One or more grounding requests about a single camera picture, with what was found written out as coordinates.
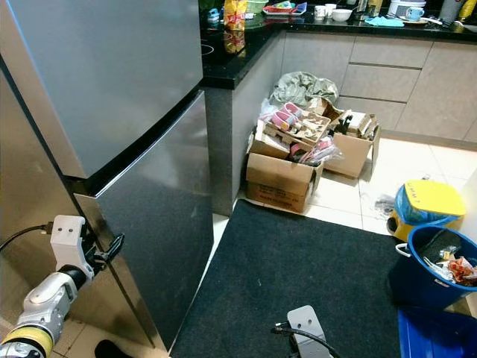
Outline red white rubbish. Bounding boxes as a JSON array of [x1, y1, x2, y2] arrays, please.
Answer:
[[425, 250, 477, 288]]

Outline teal cloth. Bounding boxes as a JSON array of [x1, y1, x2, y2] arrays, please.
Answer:
[[365, 16, 405, 28]]

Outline yellow-lidded bin with blue bag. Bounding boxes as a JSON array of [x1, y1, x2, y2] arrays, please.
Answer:
[[388, 179, 467, 243]]

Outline clear bag with pink item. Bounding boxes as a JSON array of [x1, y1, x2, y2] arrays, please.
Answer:
[[298, 138, 342, 166]]

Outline small black tool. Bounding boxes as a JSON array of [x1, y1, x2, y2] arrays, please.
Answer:
[[335, 112, 358, 135]]

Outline red blue tray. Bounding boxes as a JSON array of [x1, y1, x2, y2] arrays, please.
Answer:
[[265, 1, 308, 16]]

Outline shallow cardboard tray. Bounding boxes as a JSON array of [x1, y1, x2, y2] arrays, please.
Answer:
[[261, 98, 332, 150]]

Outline clear plastic sheet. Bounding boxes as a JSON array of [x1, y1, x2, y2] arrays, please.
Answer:
[[358, 179, 399, 224]]

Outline grey-green crumpled bag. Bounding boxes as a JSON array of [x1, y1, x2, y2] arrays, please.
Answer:
[[271, 71, 340, 107]]

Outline black robot left foot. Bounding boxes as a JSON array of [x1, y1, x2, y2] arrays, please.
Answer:
[[93, 339, 131, 358]]

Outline grey kitchen cabinets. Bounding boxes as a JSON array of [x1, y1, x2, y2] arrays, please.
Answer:
[[203, 30, 477, 217]]

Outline dark grey floor rug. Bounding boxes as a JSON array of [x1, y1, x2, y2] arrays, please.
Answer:
[[168, 200, 418, 358]]

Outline grey electric kettle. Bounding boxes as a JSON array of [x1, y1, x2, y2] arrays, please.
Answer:
[[441, 0, 464, 22]]

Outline white drawer tower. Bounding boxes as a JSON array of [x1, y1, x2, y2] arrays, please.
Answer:
[[389, 0, 426, 17]]

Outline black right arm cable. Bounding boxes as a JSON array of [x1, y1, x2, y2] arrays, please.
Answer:
[[272, 322, 344, 358]]

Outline black kitchen countertop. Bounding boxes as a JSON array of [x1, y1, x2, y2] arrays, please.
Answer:
[[200, 0, 477, 90]]

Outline silver freezer door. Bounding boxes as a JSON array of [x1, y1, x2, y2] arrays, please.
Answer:
[[0, 0, 203, 180]]

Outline blue plastic bucket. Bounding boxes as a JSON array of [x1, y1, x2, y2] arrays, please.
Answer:
[[388, 224, 477, 310]]

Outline pink slippers pair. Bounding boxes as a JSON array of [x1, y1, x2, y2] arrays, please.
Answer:
[[272, 103, 305, 134]]

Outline yellow snack bag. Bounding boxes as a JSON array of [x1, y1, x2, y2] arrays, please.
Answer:
[[224, 0, 248, 32]]

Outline silver fridge cabinet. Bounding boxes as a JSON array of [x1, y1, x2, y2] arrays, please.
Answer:
[[0, 60, 157, 351]]

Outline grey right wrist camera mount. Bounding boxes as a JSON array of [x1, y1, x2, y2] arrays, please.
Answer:
[[287, 304, 336, 358]]

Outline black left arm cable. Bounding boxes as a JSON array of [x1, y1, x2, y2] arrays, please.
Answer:
[[0, 222, 54, 251]]

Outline blue plastic crate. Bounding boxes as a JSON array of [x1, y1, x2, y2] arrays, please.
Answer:
[[397, 307, 477, 358]]

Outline large brown cardboard box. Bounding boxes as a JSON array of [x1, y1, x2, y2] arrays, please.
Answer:
[[244, 123, 325, 215]]

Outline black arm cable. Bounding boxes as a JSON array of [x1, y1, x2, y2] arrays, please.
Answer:
[[272, 322, 344, 358], [0, 222, 54, 251]]

